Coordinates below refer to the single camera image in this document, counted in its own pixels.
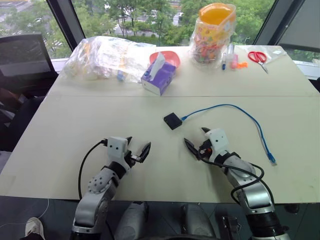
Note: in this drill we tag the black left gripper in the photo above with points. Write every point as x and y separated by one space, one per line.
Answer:
132 158

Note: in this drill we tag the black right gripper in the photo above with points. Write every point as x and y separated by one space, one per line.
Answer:
205 150

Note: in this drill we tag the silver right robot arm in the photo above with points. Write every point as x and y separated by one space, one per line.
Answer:
250 175

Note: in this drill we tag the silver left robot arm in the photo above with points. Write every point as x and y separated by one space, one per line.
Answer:
100 185

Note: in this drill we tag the small black box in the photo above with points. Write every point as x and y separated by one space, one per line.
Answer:
173 121

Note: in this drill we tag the purple tissue box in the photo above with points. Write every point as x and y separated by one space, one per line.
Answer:
160 78

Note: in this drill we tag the blue capped marker pen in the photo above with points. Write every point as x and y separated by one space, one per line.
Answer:
224 62

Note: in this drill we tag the pink small bottle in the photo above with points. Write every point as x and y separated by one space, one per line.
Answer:
234 62

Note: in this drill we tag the orange small plastic toy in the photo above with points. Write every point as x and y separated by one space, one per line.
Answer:
242 65

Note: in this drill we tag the pink plastic bowl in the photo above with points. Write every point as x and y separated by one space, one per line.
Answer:
172 58

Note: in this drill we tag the clear plastic bag of goods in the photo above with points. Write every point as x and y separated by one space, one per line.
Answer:
105 58

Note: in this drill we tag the clear plastic tube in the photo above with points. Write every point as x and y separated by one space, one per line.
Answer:
230 49

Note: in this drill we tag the small clear plastic bag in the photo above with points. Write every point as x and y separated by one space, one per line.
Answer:
276 53

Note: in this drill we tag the white sneaker shoe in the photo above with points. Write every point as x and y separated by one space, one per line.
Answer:
33 228

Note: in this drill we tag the black mesh office chair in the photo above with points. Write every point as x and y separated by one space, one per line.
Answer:
22 57

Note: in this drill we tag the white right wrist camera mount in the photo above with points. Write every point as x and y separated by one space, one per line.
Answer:
218 141

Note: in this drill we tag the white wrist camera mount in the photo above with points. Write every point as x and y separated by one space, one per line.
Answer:
116 148
218 141

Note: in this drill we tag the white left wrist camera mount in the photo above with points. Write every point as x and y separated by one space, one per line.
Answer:
116 148

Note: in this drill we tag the black metal bracket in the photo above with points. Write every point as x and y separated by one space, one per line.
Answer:
230 225

